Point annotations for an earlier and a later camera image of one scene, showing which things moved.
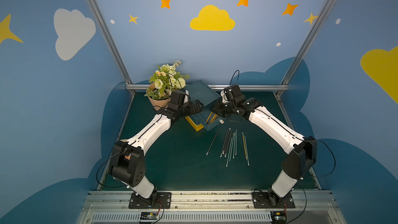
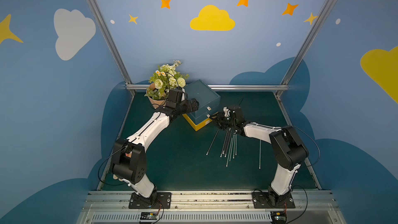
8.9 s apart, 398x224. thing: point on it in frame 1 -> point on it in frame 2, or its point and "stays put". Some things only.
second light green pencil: (233, 144) stays put
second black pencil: (228, 144) stays put
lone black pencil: (210, 147) stays put
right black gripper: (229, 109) -> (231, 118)
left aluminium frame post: (108, 31) stays put
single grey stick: (246, 151) -> (259, 159)
